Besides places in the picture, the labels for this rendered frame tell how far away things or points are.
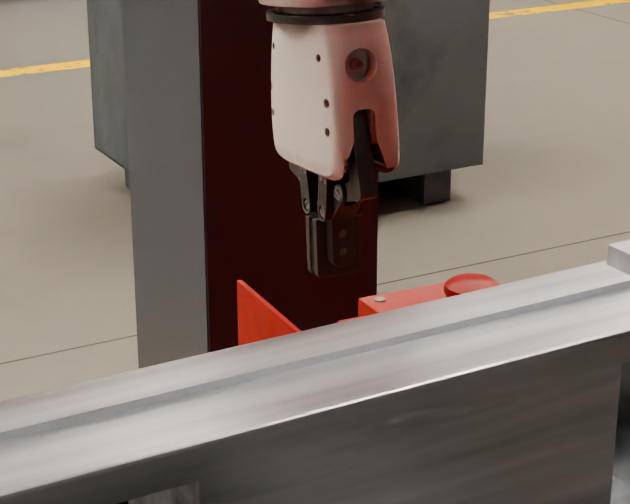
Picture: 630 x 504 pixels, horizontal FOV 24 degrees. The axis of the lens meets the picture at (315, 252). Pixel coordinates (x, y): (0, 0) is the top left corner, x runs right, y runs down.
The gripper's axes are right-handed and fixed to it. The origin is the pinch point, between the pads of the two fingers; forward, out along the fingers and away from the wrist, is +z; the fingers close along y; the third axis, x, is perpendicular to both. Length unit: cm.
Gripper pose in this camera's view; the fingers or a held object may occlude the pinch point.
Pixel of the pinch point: (333, 243)
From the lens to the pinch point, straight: 96.5
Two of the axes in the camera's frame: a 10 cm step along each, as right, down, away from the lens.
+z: 0.4, 9.6, 2.8
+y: -4.3, -2.3, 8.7
